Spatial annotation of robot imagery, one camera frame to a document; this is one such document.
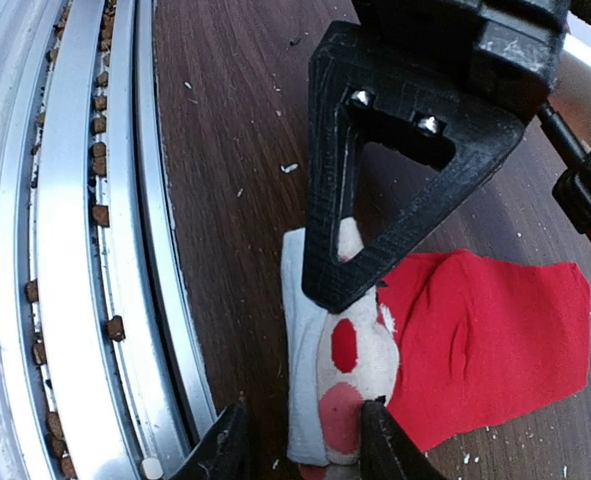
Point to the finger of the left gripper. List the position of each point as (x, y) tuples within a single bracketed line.
[(394, 149)]

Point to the front aluminium rail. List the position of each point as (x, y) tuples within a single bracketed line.
[(101, 373)]

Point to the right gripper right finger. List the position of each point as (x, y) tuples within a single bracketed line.
[(386, 451)]

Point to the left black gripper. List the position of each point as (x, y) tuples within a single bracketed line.
[(462, 79)]

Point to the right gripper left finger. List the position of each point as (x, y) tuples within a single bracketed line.
[(223, 452)]

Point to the red sock with stripes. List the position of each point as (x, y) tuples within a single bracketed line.
[(453, 342)]

